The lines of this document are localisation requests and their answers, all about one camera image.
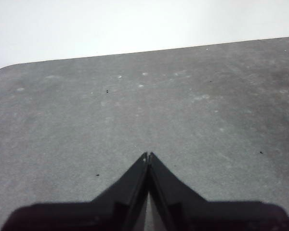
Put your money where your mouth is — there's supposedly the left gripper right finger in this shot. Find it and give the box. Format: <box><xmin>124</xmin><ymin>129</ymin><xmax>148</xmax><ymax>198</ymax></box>
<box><xmin>148</xmin><ymin>152</ymin><xmax>289</xmax><ymax>231</ymax></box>

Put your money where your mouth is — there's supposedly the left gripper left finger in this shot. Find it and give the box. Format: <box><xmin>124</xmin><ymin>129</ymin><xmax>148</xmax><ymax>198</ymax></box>
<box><xmin>0</xmin><ymin>152</ymin><xmax>149</xmax><ymax>231</ymax></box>

